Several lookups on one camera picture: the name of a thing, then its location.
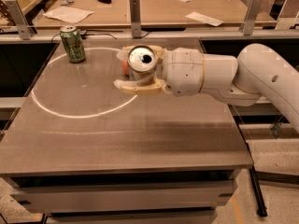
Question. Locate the middle metal bracket post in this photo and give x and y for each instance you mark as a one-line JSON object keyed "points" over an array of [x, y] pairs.
{"points": [[135, 17]]}

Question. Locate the silver blue redbull can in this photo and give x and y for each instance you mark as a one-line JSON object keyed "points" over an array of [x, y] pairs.
{"points": [[142, 62]]}

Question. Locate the white paper sheet right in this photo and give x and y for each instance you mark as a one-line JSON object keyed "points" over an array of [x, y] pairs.
{"points": [[198, 17]]}

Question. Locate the green soda can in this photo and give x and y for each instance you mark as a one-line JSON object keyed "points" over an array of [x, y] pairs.
{"points": [[72, 42]]}

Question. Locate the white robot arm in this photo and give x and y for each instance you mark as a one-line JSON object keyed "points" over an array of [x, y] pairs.
{"points": [[256, 72]]}

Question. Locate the metal bracket post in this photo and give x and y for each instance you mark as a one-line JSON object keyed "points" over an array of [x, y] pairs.
{"points": [[248, 24], [24, 30], [135, 17]]}

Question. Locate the white table drawer base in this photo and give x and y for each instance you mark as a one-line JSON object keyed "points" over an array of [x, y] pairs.
{"points": [[157, 203]]}

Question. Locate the white paper sheet left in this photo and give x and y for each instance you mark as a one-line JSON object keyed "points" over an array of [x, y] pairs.
{"points": [[68, 14]]}

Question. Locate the red apple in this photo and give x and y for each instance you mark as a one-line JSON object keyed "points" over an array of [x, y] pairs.
{"points": [[125, 68]]}

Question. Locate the wooden back desk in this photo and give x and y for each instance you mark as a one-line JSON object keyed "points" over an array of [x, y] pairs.
{"points": [[154, 13]]}

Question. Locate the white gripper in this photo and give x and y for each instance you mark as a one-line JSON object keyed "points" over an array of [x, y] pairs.
{"points": [[183, 69]]}

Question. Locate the right metal bracket post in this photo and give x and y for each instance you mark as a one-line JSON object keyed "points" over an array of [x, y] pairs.
{"points": [[248, 24]]}

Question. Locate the left metal bracket post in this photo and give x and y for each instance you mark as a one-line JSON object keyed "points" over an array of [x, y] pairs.
{"points": [[24, 30]]}

